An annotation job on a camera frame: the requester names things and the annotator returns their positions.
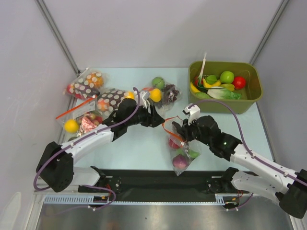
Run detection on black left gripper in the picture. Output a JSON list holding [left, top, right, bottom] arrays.
[[126, 103, 165, 128]]

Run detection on red fake apple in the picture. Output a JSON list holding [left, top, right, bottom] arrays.
[[168, 137, 181, 150]]

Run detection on clear orange-zip plastic bag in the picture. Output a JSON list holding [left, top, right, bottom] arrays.
[[162, 116, 201, 176]]

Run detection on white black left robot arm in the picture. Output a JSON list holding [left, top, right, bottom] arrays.
[[34, 99, 165, 192]]

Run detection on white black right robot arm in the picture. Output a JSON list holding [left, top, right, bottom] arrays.
[[172, 115, 307, 219]]

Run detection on yellow fake pear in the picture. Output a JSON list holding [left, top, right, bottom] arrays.
[[149, 88, 162, 103]]

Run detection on clear bag with grapes pear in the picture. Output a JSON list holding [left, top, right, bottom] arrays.
[[142, 76, 181, 115]]

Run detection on purple fake onion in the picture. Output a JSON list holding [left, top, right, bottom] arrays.
[[172, 155, 188, 169]]

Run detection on polka dot bag middle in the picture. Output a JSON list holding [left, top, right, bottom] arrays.
[[96, 88, 135, 118]]

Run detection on polka dot bag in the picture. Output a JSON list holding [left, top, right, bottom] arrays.
[[64, 68, 108, 100], [96, 88, 135, 118]]

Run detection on fake green onion stalk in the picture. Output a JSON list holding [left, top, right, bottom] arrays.
[[198, 52, 207, 85]]

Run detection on fake napa cabbage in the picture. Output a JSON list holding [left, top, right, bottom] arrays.
[[207, 88, 241, 100]]

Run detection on yellow fake banana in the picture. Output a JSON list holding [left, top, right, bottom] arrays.
[[190, 80, 222, 93]]

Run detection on orange-zip bag with lemon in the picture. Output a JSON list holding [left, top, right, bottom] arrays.
[[56, 97, 104, 142]]

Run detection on green fake apple in bin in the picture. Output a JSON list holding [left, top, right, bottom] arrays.
[[219, 71, 235, 83]]

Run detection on polka dot bag far left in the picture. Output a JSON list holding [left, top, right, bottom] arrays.
[[64, 68, 108, 100]]

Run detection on red fake tomato in bin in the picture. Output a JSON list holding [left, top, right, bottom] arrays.
[[232, 76, 246, 90]]

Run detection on yellow fake lemon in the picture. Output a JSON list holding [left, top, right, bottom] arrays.
[[64, 119, 79, 133]]

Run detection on olive green plastic bin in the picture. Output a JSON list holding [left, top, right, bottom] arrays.
[[189, 61, 262, 114]]

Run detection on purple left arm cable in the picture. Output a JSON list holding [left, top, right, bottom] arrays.
[[33, 86, 141, 191]]

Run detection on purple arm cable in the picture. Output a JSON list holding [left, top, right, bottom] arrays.
[[33, 86, 141, 191], [189, 99, 307, 211]]

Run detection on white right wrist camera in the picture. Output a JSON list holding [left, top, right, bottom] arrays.
[[183, 103, 201, 125]]

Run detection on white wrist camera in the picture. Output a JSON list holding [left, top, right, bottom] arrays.
[[139, 91, 150, 108], [183, 103, 201, 125]]

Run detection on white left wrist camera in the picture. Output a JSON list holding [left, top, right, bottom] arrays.
[[139, 91, 150, 108]]

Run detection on white cable duct strip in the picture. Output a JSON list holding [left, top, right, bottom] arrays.
[[44, 194, 240, 207]]

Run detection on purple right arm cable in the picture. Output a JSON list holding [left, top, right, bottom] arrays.
[[189, 99, 307, 211]]

